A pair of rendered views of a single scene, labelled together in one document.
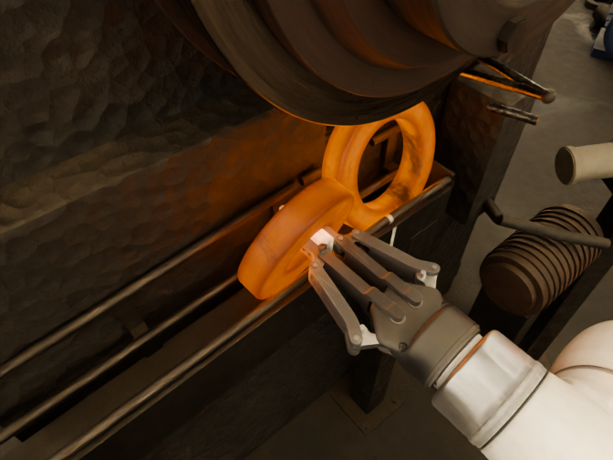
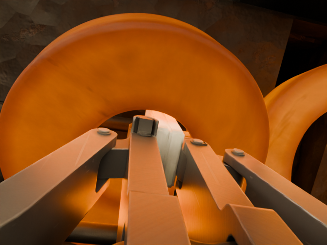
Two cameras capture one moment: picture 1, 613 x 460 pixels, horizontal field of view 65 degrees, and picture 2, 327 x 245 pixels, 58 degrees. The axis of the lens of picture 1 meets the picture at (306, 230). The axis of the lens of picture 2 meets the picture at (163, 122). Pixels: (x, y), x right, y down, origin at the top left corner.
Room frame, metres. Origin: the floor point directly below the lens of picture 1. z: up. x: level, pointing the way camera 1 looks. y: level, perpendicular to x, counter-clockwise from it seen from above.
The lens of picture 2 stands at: (0.20, -0.10, 0.80)
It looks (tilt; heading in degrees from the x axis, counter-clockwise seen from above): 9 degrees down; 35
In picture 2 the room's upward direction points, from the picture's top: 12 degrees clockwise
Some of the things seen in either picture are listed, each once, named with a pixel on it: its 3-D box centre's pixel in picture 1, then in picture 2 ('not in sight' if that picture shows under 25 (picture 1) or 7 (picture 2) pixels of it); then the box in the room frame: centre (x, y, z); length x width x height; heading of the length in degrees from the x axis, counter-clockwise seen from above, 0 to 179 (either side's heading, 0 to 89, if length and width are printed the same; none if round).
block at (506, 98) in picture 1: (472, 147); not in sight; (0.60, -0.26, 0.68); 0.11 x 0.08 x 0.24; 40
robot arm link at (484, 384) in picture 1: (483, 383); not in sight; (0.18, -0.16, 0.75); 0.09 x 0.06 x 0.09; 133
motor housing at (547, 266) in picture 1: (506, 316); not in sight; (0.54, -0.43, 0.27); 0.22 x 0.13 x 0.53; 130
